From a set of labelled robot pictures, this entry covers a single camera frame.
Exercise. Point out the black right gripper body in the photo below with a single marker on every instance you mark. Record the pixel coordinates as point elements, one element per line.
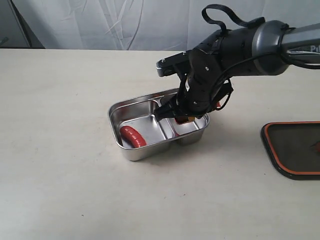
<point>200,91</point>

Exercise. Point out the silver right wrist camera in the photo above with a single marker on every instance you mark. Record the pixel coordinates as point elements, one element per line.
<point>176,63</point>

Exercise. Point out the stainless steel lunch box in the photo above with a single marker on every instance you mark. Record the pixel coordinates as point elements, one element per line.
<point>138,113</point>

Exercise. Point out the yellow toy cheese wedge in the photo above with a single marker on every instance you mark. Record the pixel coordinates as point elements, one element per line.
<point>184,120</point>

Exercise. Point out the dark transparent lunch box lid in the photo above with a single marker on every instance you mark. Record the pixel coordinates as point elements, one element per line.
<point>293,148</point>

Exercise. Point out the red toy sausage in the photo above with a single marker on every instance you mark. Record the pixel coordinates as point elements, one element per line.
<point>133,136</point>

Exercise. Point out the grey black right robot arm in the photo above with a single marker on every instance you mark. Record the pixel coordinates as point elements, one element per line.
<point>266,50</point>

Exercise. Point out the grey backdrop curtain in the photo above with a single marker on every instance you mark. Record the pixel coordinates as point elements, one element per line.
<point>162,25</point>

